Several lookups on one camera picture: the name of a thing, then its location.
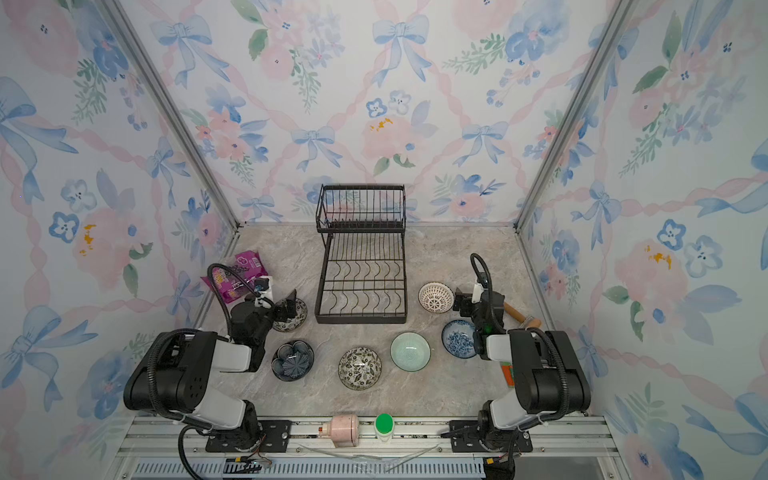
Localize red patterned bowl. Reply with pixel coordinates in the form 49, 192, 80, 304
273, 299, 308, 333

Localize dark blue striped bowl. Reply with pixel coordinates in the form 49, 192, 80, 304
271, 340, 315, 382

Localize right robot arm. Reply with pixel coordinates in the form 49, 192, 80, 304
441, 253, 591, 456

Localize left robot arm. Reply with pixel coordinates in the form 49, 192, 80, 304
123, 263, 305, 452

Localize black two-tier dish rack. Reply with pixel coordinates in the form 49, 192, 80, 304
315, 184, 408, 325

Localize brown white lattice bowl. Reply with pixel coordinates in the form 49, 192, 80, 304
418, 282, 455, 314

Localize blue patterned bowl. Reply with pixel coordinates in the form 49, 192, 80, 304
441, 319, 477, 360

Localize wooden roller tool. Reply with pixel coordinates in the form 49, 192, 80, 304
504, 302, 542, 328

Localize purple snack bag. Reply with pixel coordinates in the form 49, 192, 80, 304
201, 250, 270, 305

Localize light green bowl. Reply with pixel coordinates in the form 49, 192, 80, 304
390, 332, 431, 373

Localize orange food packet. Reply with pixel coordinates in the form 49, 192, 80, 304
501, 362, 515, 388

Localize grey floral patterned bowl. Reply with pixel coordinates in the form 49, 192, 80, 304
337, 347, 382, 391

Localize pink cup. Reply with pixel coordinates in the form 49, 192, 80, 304
318, 414, 360, 448

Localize green lid bottle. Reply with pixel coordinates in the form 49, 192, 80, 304
373, 413, 395, 442

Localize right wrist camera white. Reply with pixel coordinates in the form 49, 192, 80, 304
471, 283, 485, 304

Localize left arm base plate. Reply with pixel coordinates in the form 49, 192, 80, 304
205, 419, 293, 454

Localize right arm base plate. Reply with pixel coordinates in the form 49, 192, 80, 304
440, 420, 533, 456

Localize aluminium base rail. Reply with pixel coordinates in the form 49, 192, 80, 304
106, 414, 629, 479

